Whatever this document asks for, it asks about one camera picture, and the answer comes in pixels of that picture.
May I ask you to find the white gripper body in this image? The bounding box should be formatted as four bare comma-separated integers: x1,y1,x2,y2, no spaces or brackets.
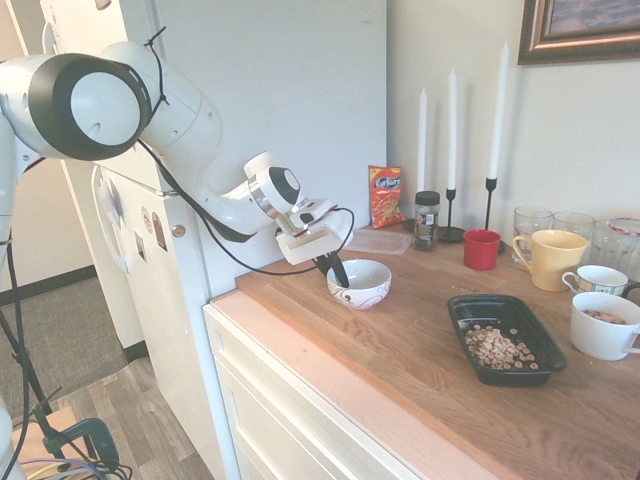
275,219,352,266

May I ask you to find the white bowl black swirl pattern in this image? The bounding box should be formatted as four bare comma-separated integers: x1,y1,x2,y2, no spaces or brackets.
325,258,394,312

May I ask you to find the black plastic tray box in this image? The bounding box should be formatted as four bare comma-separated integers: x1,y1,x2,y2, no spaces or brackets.
445,293,569,388

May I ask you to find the pile of cereal rings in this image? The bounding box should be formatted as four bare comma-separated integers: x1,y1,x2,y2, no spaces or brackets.
463,324,542,372

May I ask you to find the clear plastic container lid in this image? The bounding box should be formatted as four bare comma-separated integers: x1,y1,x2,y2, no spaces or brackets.
344,226,414,257

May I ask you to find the orange snack bag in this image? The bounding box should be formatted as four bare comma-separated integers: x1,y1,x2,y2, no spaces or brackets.
367,164,408,231

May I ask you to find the spice jar black lid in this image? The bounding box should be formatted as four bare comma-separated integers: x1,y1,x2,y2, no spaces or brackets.
413,190,443,253

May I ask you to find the white drawer cabinet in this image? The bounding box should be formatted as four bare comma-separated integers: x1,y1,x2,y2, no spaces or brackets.
201,289,437,480

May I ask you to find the red mug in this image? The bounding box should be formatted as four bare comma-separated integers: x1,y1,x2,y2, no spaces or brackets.
462,228,504,272

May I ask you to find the short white taper candle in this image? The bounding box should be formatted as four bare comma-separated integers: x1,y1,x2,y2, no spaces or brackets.
416,86,428,193

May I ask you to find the brown fridge magnet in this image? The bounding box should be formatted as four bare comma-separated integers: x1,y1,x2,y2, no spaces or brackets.
150,211,168,249

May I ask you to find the medium white taper candle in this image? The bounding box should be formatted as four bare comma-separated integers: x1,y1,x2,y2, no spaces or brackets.
446,68,459,192

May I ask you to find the clear drinking glass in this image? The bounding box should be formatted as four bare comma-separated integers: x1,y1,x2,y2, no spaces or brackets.
513,205,554,264
551,210,597,240

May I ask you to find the yellow mug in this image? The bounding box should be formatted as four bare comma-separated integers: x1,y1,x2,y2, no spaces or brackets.
511,229,590,293

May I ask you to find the tall white taper candle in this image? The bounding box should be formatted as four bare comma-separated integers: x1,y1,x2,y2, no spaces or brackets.
486,41,511,181

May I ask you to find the white cup patterned rim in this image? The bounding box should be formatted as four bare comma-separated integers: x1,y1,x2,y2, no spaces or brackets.
560,264,630,300

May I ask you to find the large white mug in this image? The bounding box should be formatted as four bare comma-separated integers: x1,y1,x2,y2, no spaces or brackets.
569,290,640,362

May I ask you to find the green metal clamp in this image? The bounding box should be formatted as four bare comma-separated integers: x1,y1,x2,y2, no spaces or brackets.
29,398,122,472

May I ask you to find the clear drinking glasses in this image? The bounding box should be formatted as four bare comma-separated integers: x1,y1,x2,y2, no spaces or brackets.
591,216,640,284

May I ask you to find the black stand pole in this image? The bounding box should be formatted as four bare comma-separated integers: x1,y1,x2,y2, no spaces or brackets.
0,238,57,417

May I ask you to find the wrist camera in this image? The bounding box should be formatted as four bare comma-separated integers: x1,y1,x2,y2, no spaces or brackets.
283,198,342,237

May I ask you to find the black cable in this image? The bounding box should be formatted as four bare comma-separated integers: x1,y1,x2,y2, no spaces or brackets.
136,137,357,278

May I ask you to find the floor cables bundle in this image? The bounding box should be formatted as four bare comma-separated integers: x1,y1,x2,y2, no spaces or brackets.
18,453,134,480

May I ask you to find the framed painting dark frame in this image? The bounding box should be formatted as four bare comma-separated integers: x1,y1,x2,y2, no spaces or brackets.
516,0,640,67

